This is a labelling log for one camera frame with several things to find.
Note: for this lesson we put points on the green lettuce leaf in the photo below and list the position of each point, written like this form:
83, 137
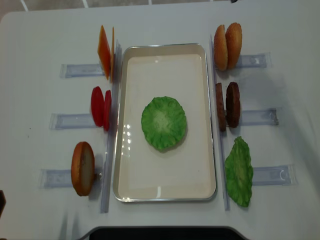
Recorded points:
164, 123
239, 173

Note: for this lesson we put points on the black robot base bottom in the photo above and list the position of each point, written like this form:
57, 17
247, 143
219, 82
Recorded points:
165, 233

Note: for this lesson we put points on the right red tomato slice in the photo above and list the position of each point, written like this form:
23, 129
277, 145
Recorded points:
106, 111

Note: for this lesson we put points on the red tomato slice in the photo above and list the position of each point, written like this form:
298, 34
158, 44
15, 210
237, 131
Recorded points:
106, 111
97, 106

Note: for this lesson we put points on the left brown meat patty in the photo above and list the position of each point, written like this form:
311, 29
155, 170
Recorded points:
220, 107

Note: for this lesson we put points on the left red tomato slice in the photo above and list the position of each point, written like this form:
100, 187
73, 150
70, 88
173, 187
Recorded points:
97, 106

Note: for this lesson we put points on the right dark meat patty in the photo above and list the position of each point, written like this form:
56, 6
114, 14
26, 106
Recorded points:
233, 105

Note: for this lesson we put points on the left orange cheese slice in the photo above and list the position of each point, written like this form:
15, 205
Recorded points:
104, 52

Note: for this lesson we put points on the white rectangular metal tray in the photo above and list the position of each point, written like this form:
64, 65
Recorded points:
186, 171

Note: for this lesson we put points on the standing bun slice left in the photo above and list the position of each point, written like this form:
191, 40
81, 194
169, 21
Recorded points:
83, 168

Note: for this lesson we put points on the left sesame bun top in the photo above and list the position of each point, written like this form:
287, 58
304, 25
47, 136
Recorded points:
220, 51

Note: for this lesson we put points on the sesame bun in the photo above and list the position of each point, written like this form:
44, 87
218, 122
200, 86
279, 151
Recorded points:
233, 37
220, 51

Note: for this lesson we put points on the clear holder middle left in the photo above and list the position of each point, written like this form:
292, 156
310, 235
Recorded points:
59, 121

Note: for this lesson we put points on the clear holder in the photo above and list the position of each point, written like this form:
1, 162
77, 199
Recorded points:
59, 121
80, 70
260, 60
55, 178
282, 175
264, 117

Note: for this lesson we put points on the clear holder top left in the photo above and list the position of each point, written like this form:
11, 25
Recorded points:
80, 70

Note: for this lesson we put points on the clear holder middle right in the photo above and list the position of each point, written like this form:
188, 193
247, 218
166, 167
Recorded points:
264, 117

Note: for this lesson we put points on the right sesame bun top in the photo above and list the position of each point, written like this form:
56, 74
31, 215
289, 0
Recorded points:
233, 37

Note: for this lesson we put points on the clear holder top right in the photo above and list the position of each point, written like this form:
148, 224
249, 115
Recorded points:
260, 60

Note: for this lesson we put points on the clear holder bottom left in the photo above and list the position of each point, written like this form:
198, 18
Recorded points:
55, 178

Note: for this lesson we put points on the clear holder bottom right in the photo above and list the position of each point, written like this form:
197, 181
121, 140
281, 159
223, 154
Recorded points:
282, 175

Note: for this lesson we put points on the dark object left edge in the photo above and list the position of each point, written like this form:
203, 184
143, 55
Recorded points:
2, 202

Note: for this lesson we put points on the clear long rail left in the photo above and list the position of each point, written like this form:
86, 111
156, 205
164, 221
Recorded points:
112, 133

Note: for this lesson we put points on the clear long rail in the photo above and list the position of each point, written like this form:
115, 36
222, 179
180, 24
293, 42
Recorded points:
112, 133
226, 198

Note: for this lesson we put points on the clear long rail right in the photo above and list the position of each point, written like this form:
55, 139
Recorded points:
226, 198

